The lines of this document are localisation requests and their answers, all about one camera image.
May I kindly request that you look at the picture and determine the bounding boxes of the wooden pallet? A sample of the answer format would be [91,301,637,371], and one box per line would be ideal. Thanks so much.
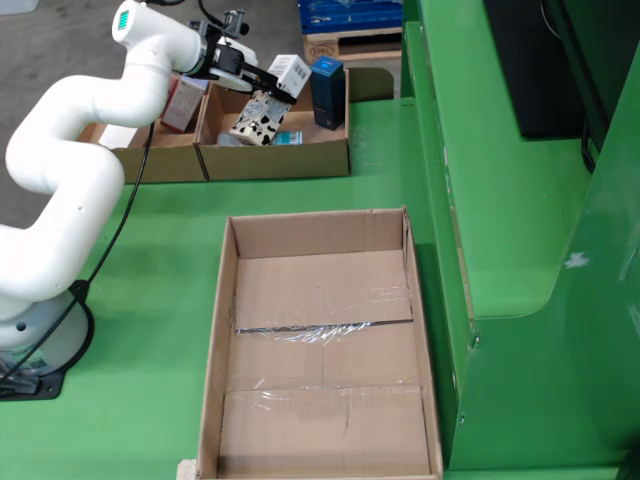
[303,27,404,64]

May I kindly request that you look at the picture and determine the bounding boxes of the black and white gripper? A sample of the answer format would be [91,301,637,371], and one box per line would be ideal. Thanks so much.
[192,29,298,106]

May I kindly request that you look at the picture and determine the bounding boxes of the cardboard box with dark flap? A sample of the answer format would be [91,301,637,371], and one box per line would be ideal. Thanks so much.
[193,67,395,182]

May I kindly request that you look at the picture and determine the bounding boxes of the white bottle with teal label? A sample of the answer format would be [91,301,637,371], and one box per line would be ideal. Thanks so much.
[217,130,304,147]

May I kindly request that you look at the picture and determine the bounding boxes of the large open cardboard tray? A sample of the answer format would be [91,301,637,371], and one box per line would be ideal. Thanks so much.
[177,205,445,480]

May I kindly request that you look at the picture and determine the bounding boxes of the pink box with blue top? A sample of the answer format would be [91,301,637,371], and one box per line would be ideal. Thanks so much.
[159,74,209,134]

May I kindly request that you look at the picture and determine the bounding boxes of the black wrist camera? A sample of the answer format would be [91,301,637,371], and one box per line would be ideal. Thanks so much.
[222,8,250,39]

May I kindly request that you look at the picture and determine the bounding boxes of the blue pallet crate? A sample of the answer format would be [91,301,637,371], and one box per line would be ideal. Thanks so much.
[298,0,405,35]

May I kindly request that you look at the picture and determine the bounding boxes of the plain open cardboard box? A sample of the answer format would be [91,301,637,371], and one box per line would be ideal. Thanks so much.
[77,82,209,185]

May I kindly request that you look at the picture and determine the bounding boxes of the black shelf cable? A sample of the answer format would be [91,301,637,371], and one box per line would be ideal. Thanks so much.
[579,112,600,175]

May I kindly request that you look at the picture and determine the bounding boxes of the cow print hand cream box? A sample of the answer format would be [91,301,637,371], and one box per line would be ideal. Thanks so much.
[228,53,313,147]

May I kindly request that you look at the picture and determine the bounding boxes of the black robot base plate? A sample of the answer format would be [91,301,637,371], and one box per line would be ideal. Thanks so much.
[0,279,96,401]

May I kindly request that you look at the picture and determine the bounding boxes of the dark blue product box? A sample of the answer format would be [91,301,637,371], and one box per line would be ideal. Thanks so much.
[308,56,347,132]

